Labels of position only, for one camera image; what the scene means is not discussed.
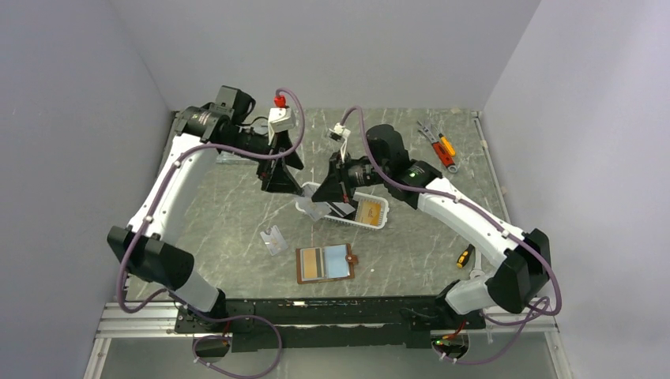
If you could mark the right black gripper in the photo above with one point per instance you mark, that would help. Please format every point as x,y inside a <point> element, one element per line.
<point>338,188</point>

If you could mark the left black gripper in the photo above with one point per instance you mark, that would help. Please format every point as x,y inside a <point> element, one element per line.
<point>278,178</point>

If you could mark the white striped card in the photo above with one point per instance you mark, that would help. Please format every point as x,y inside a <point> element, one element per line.
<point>341,210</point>

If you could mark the white plastic basket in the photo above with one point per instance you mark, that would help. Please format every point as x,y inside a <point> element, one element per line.
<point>351,220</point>

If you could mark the clear plastic card sleeve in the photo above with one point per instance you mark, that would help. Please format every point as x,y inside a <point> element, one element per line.
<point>274,241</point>

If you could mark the brown leather card holder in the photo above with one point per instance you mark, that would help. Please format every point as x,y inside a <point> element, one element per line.
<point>339,261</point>

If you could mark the gold credit card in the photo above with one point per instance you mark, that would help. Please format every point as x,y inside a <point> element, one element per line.
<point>312,264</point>

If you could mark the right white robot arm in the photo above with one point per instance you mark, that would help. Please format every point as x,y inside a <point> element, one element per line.
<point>520,260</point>

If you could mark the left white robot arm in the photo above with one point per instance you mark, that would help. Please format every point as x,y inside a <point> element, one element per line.
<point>146,245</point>

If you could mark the silver VIP card in basket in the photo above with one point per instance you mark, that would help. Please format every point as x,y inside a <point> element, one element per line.
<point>315,211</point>

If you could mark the clear plastic organizer box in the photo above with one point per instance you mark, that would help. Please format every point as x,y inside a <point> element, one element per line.
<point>233,159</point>

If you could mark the red adjustable wrench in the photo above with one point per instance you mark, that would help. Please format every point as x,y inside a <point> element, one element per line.
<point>445,158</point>

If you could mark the yellow black screwdriver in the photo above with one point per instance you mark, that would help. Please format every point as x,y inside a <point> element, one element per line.
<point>464,257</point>

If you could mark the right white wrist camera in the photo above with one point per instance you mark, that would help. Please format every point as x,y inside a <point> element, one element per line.
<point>340,134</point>

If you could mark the yellow handled screwdriver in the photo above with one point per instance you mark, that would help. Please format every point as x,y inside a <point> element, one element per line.
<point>447,145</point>

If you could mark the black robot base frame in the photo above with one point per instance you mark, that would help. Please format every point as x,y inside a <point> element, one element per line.
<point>411,321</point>

